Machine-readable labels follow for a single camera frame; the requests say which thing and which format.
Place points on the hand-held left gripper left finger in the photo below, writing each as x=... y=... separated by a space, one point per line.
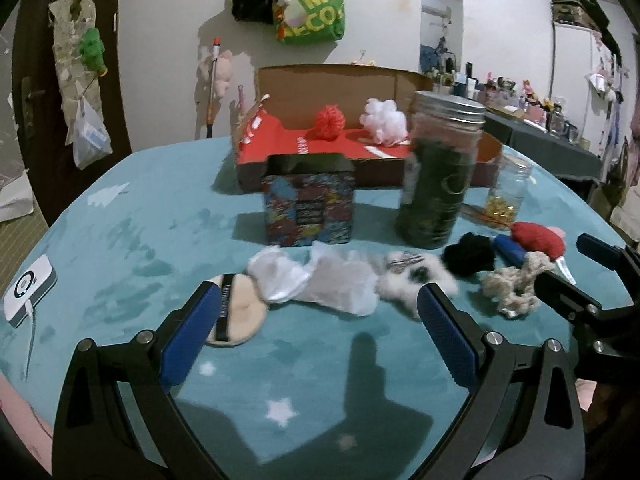
x=192 y=330

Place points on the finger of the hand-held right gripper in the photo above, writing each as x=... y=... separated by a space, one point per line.
x=600 y=250
x=565 y=292

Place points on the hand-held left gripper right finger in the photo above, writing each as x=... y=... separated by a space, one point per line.
x=450 y=342

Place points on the beige crochet piece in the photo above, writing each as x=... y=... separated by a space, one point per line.
x=510 y=285

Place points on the beige powder puff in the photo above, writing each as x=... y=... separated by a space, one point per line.
x=245 y=310

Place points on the white satin cloth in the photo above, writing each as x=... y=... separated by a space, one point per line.
x=275 y=275

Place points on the white mesh cloth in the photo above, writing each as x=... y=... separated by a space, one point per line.
x=340 y=285

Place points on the red lined cardboard box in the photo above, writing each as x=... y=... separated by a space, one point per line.
x=325 y=80

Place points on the red knit piece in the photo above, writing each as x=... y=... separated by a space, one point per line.
x=537 y=240

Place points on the blue cloth roll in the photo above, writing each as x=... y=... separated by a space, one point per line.
x=510 y=249

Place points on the white fluffy fur piece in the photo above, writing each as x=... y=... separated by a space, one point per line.
x=400 y=290

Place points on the black pompom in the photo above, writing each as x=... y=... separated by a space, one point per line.
x=467 y=255

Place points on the striped hair clip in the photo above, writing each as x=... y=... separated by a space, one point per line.
x=402 y=262

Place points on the small glass jar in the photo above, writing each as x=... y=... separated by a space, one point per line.
x=505 y=195

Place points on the dark cloth covered table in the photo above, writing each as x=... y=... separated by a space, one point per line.
x=545 y=150

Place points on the tall jar with metal lid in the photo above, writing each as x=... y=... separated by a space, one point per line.
x=435 y=185

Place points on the row of cosmetic bottles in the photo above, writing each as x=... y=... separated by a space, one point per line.
x=525 y=97

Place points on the white power bank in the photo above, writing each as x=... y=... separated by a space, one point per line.
x=27 y=287

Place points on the colourful printed box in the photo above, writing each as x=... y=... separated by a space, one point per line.
x=307 y=200

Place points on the white wardrobe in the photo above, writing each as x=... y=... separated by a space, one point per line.
x=575 y=60

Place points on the pink bedsheet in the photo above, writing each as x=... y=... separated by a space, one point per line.
x=20 y=425

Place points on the hanging clear plastic bag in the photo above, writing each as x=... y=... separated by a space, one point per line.
x=90 y=137

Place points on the white paper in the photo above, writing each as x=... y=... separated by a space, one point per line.
x=15 y=195

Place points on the dark wooden door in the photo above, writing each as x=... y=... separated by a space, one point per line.
x=35 y=160

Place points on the white bath loofah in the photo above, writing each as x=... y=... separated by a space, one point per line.
x=382 y=120

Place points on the stick with orange tip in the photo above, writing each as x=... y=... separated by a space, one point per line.
x=214 y=90

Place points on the red yarn pompom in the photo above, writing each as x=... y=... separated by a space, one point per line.
x=327 y=121

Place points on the pink plush toy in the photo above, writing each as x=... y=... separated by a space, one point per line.
x=222 y=70

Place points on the green plush toy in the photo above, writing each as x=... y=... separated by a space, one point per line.
x=92 y=50

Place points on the camouflage hanging organiser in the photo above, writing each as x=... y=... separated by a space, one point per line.
x=67 y=60

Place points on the green shopping bag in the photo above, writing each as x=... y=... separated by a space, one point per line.
x=315 y=15

